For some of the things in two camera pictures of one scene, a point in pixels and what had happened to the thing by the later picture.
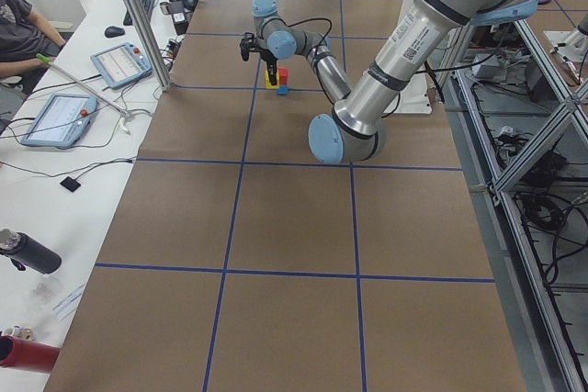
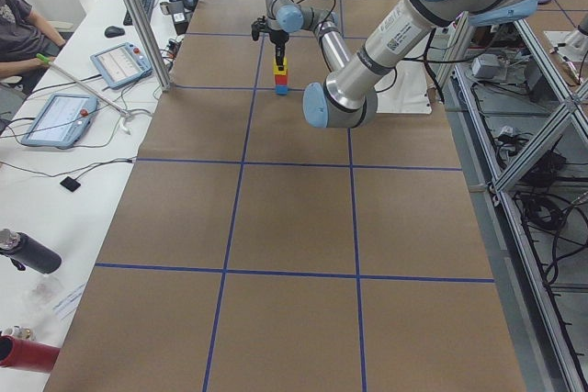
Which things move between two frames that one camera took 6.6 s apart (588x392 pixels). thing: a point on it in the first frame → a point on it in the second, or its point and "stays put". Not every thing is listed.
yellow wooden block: (268, 84) → (277, 71)
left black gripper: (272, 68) → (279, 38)
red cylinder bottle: (27, 355) stays put
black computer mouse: (113, 31) stays put
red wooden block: (283, 75) stays put
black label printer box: (181, 16) stays put
